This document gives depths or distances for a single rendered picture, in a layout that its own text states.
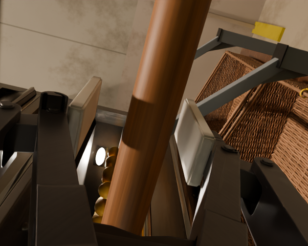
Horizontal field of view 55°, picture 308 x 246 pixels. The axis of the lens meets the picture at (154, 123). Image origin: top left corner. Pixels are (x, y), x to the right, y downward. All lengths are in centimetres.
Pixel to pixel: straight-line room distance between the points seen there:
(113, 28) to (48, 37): 72
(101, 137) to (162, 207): 89
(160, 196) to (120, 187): 90
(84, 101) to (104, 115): 162
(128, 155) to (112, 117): 159
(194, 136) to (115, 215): 8
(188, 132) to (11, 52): 358
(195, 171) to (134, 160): 4
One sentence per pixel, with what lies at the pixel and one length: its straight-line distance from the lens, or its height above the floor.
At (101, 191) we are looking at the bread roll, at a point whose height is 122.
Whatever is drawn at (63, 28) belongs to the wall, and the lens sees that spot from 349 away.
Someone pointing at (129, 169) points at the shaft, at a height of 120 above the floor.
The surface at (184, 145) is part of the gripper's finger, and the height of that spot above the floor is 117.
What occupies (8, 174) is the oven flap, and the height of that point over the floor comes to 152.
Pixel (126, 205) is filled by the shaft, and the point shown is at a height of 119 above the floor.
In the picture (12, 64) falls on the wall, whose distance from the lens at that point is 375.
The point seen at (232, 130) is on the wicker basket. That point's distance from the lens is 117.
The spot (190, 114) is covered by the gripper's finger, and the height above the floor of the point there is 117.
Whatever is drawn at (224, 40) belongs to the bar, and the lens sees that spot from 105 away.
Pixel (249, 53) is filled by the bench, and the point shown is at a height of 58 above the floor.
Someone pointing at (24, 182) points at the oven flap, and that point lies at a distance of 79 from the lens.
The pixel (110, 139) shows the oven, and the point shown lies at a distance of 182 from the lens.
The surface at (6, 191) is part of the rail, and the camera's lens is 77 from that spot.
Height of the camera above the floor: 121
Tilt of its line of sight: 7 degrees down
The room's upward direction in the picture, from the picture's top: 77 degrees counter-clockwise
